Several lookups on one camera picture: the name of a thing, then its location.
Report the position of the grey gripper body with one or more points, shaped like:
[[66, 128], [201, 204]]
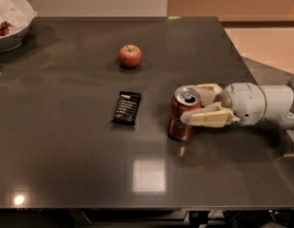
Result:
[[246, 103]]

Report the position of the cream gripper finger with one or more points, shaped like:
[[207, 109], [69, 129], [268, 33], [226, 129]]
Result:
[[209, 116], [208, 94]]

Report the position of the red coke can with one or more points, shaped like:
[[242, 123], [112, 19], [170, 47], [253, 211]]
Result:
[[176, 129]]

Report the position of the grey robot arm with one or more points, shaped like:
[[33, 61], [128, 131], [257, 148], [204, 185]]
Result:
[[279, 105]]

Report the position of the black snack bar wrapper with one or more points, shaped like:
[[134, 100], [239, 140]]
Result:
[[127, 107]]

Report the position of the red apple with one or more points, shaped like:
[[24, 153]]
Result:
[[130, 56]]

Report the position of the white bowl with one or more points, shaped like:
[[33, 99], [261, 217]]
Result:
[[14, 38]]

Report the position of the red strawberries in bowl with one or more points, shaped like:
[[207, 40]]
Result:
[[5, 28]]

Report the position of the white napkin in bowl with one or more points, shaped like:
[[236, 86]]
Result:
[[16, 12]]

